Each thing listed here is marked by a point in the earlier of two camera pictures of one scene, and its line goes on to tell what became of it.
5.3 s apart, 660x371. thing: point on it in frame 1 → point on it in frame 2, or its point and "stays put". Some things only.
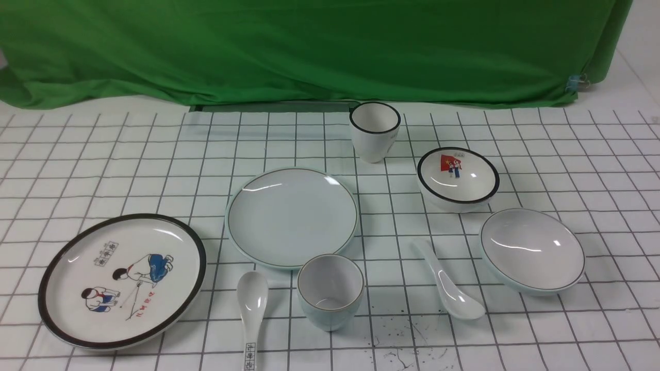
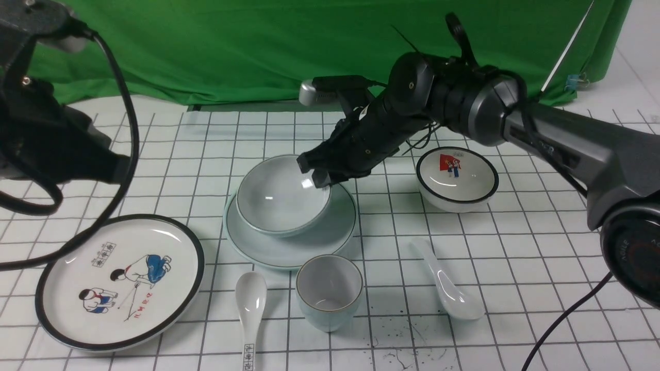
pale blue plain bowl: (531, 253) → (278, 200)
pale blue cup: (330, 288) stays put
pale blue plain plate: (278, 217) stays put
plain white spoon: (456, 302) stays put
